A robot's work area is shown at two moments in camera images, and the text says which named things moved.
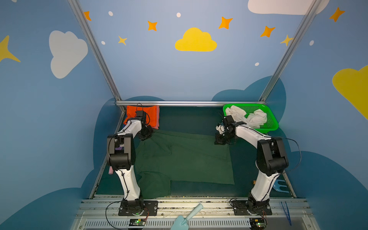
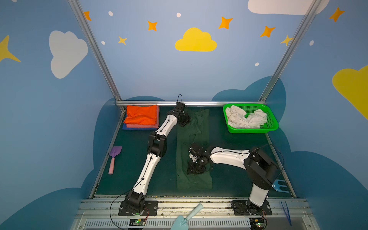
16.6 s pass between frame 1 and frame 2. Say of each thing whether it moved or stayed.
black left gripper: moved
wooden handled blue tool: stayed
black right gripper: moved
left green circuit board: stayed
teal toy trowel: stayed
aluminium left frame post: stayed
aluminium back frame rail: stayed
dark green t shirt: moved
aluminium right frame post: stayed
